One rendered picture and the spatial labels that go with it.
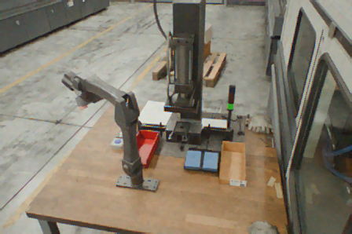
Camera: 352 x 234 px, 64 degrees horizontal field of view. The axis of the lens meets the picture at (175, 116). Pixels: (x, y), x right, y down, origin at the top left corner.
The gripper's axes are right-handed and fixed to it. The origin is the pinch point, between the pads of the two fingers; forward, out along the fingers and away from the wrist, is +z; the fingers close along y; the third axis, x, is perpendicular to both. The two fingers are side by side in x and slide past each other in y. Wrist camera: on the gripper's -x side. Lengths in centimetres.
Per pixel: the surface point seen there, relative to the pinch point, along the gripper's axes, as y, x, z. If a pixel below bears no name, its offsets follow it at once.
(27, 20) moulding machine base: 140, -404, 395
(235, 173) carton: -47, 63, 9
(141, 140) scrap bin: -9.7, 23.1, 27.3
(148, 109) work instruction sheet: -21, 0, 54
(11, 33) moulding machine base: 171, -367, 368
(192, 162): -30, 48, 12
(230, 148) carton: -53, 50, 20
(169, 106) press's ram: -32.9, 16.4, 10.8
